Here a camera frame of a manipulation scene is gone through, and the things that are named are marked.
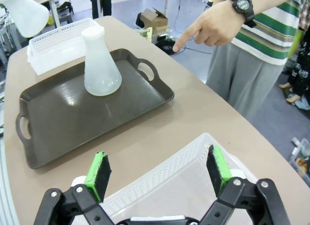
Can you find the aluminium frame profile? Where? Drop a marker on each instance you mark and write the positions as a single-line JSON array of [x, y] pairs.
[[2, 84]]

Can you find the person's left hand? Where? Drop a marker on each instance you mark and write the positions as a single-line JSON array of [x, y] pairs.
[[213, 26]]

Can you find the background person in dark trousers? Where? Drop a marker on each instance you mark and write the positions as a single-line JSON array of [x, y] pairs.
[[101, 4]]

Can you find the background work table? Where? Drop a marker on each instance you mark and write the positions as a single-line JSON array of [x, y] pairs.
[[53, 2]]

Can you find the dark brown plastic tray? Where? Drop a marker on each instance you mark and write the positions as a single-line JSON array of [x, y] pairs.
[[72, 118]]

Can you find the black bundle on floor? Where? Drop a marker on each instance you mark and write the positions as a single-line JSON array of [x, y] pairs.
[[167, 46]]

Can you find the green and white carton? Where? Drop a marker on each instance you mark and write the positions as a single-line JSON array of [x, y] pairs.
[[145, 33]]

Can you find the black wristwatch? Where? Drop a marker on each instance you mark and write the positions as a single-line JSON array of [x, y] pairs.
[[243, 5]]

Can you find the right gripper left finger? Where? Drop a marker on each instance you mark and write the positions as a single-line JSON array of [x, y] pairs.
[[99, 176]]

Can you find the white perforated plastic basket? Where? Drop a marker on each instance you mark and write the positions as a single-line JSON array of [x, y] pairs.
[[169, 181], [55, 48]]

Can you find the translucent conical flask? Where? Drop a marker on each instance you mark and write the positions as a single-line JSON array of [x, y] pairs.
[[101, 69]]

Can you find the opaque white conical flask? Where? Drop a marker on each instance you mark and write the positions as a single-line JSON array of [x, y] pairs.
[[26, 14]]

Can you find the person in striped shirt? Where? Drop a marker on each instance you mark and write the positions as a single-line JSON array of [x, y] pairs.
[[247, 72]]

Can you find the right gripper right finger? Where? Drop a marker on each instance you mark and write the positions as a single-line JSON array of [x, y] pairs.
[[218, 166]]

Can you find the brown cardboard box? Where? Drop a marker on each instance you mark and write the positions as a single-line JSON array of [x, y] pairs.
[[152, 19]]

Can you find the clear bin with items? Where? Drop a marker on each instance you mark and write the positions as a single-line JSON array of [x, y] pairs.
[[301, 157]]

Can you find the person's left forearm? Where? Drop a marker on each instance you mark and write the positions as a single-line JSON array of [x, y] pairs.
[[271, 0]]

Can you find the dark printed garment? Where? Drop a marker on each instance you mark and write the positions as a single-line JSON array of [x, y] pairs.
[[299, 72]]

